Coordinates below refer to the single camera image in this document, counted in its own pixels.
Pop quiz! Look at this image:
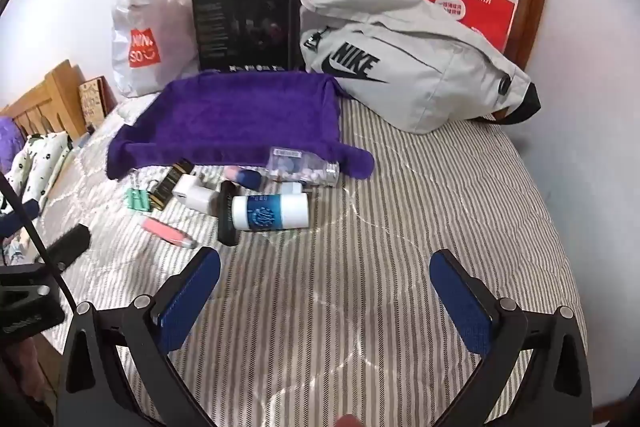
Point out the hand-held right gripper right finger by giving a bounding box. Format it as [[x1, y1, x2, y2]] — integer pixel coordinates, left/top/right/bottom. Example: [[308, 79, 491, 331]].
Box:
[[429, 249, 593, 427]]

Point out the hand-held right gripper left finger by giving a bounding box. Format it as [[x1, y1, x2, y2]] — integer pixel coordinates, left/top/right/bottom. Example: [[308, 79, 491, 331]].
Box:
[[57, 247, 222, 427]]

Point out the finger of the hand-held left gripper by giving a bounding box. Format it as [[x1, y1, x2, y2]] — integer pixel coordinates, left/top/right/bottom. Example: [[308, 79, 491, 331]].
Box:
[[0, 199, 41, 240], [37, 223, 92, 272]]

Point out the pink pen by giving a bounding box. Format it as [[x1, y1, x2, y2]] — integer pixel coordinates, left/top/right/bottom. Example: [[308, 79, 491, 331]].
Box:
[[140, 215, 198, 250]]

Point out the white usb night light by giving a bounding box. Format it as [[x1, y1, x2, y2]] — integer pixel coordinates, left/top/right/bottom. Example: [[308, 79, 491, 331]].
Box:
[[277, 182, 313, 198]]

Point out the white floral pillow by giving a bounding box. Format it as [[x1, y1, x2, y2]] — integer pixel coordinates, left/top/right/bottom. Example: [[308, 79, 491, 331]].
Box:
[[0, 131, 76, 212]]

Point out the pink cloth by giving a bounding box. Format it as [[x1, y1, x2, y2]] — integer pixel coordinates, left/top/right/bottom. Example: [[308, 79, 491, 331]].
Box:
[[0, 337, 51, 427]]

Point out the purple fluffy cushion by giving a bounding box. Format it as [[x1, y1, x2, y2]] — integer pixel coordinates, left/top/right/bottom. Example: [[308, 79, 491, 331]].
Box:
[[0, 116, 26, 172]]

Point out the black lighter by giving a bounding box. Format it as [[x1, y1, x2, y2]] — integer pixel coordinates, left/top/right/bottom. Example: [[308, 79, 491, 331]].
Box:
[[216, 182, 240, 247]]

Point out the green binder clip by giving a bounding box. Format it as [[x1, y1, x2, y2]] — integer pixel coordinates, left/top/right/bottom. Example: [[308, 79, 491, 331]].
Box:
[[124, 174, 157, 212]]

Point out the white tape roll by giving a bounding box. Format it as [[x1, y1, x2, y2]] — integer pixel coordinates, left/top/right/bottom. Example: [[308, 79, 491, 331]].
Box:
[[189, 188, 221, 212]]

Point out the white charger plug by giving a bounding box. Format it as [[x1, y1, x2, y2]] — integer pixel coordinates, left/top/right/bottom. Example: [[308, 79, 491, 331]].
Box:
[[172, 173, 206, 202]]

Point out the black and gold tube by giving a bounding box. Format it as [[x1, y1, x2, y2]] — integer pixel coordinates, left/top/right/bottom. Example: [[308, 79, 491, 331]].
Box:
[[150, 159, 195, 210]]

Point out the light wooden headboard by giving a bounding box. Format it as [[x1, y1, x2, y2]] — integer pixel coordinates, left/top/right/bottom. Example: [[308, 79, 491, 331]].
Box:
[[0, 59, 88, 142]]

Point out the white and blue bottle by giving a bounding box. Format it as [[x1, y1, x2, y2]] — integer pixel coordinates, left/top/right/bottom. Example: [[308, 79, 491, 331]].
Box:
[[231, 193, 308, 232]]

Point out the patterned brown box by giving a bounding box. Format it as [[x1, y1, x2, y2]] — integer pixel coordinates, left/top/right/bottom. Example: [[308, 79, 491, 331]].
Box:
[[78, 76, 118, 128]]

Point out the clear pill bottle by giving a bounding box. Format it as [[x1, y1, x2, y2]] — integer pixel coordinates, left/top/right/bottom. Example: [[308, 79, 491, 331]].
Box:
[[265, 147, 341, 188]]

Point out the purple towel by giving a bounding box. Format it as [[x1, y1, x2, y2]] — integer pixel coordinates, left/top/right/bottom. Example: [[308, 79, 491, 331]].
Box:
[[106, 71, 376, 180]]

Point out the grey sling bag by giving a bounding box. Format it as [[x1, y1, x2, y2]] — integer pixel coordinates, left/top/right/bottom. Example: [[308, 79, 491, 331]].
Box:
[[299, 0, 542, 136]]

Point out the white plastic shopping bag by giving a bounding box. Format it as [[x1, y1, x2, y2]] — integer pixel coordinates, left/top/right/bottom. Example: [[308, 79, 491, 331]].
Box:
[[111, 0, 201, 98]]

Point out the black headphone box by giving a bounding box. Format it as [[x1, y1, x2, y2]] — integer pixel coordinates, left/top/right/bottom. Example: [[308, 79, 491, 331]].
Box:
[[191, 0, 293, 72]]

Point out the black cable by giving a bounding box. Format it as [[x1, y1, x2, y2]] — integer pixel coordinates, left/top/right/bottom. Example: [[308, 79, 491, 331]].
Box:
[[0, 169, 77, 310]]

